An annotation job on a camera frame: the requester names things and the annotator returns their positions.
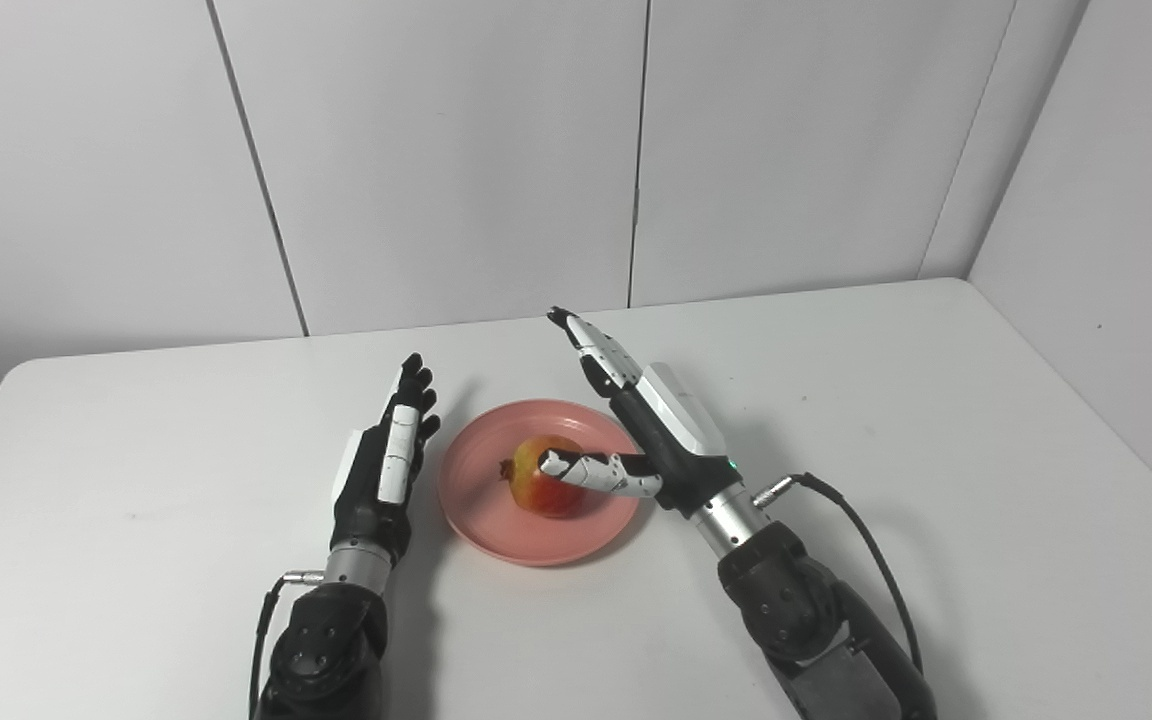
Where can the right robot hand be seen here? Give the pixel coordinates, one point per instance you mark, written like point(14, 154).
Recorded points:
point(651, 440)

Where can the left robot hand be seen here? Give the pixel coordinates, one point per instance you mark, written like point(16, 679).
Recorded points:
point(386, 465)

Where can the pink plate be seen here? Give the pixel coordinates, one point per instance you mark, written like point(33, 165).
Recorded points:
point(496, 510)

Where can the red pomegranate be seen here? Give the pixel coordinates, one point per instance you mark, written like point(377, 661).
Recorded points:
point(541, 485)

